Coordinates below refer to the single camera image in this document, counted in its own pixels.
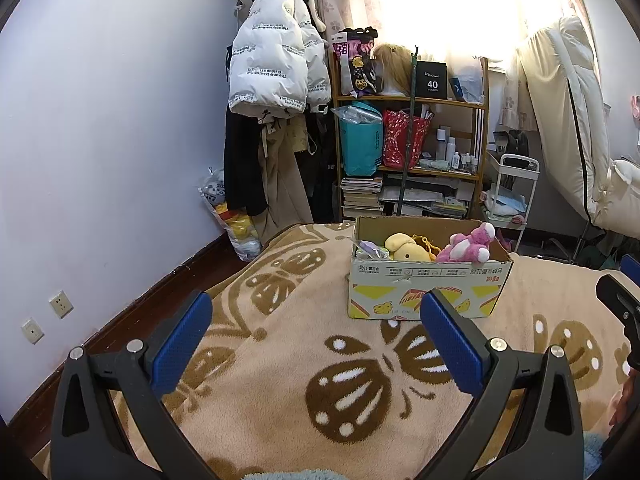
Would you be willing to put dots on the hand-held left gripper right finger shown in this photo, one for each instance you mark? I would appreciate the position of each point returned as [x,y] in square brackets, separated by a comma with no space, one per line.
[452,347]

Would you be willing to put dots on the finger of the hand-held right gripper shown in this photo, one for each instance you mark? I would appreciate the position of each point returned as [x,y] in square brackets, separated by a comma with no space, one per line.
[632,269]
[617,292]

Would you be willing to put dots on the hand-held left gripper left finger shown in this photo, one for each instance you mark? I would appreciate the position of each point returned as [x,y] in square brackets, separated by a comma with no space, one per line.
[182,342]

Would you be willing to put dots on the printed cardboard box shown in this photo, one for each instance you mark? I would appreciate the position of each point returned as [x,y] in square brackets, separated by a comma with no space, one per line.
[430,280]

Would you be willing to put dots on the pink and white plush toy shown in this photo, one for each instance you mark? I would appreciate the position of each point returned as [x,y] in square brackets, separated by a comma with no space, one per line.
[465,247]

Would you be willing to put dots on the yellow plush toy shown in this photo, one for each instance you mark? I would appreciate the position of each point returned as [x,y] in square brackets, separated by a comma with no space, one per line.
[407,250]

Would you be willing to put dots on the person's right hand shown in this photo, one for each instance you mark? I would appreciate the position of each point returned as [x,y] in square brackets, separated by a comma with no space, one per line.
[625,400]

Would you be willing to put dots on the beige brown patterned blanket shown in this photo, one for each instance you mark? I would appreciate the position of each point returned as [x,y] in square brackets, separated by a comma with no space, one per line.
[280,360]

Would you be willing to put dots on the white trolley cart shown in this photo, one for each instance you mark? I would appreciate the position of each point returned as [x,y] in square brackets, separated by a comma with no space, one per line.
[536,185]

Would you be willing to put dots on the clear plastic bag of toys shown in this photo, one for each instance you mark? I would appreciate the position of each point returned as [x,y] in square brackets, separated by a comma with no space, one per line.
[235,225]

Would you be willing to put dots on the folded light blue cloth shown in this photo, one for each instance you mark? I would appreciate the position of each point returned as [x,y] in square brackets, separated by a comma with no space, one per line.
[507,202]

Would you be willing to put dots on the white folded mattress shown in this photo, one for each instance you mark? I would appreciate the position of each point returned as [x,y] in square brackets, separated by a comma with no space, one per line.
[565,110]

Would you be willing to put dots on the stack of books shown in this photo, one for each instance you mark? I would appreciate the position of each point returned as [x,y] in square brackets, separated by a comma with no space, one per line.
[360,200]

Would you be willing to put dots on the dark bundle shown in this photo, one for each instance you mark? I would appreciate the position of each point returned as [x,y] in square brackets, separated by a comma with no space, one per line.
[512,142]

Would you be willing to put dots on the black coat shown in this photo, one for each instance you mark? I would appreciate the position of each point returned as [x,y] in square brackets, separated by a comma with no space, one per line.
[240,170]

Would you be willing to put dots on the beige coat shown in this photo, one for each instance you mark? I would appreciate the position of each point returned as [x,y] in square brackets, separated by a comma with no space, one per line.
[282,185]

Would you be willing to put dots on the row of white bottles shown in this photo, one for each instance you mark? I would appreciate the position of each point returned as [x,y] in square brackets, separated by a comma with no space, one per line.
[452,152]

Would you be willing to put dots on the red patterned bag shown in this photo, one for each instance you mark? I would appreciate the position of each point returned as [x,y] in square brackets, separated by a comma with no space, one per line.
[400,140]

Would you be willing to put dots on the green pole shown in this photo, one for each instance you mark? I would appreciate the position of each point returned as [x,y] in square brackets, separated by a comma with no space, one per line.
[407,135]

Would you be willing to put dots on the teal bag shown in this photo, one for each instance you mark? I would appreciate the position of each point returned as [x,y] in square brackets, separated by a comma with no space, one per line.
[360,150]

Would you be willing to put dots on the black garment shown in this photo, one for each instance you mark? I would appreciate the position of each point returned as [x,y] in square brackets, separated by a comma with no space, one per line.
[325,170]

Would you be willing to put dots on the wooden shelf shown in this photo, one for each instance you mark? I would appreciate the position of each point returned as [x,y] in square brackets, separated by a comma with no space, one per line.
[450,103]

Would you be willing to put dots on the black cardboard box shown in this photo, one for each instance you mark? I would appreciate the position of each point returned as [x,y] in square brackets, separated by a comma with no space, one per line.
[431,82]

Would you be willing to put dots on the blonde wig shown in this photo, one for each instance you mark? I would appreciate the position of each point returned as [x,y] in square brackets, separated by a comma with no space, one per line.
[395,65]

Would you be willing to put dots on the pink black patterned packets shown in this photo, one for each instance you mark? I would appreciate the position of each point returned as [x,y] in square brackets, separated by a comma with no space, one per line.
[357,67]

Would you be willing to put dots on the white puffer jacket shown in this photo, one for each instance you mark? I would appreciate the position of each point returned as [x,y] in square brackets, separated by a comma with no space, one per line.
[270,60]

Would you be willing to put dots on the white wall socket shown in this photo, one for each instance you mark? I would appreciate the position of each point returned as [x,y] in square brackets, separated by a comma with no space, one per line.
[61,304]
[32,331]

